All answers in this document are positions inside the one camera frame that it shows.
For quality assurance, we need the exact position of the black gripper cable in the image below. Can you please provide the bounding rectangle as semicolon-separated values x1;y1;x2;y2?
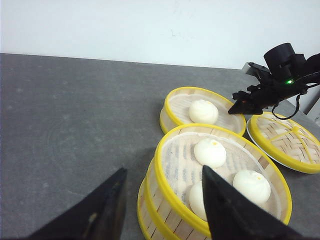
271;72;320;121

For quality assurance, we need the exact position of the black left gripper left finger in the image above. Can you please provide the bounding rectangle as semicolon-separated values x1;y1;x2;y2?
27;167;127;240

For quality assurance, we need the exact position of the white bun back middle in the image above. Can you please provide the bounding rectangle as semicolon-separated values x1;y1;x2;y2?
232;169;271;205

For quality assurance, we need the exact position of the white box at table edge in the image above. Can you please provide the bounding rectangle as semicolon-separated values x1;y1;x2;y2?
242;62;263;77

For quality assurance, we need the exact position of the white bun back left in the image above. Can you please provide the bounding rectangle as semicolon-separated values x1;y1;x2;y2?
193;138;227;169

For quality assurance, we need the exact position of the woven bamboo steamer lid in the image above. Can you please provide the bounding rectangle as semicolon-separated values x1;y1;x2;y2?
249;111;320;174

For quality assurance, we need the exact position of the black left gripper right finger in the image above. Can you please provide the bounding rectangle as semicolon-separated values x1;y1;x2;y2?
202;165;307;240

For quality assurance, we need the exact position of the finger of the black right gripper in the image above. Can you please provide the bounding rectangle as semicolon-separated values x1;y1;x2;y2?
228;99;263;115

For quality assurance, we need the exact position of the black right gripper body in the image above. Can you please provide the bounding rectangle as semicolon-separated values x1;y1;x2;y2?
232;43;320;109

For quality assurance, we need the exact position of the white bun in right basket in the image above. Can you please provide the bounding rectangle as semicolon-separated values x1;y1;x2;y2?
188;99;219;125

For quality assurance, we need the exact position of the white bun back right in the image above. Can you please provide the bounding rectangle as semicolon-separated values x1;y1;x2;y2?
189;181;207;221

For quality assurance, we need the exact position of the front bamboo steamer basket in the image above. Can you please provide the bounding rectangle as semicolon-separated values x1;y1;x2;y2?
137;176;211;240

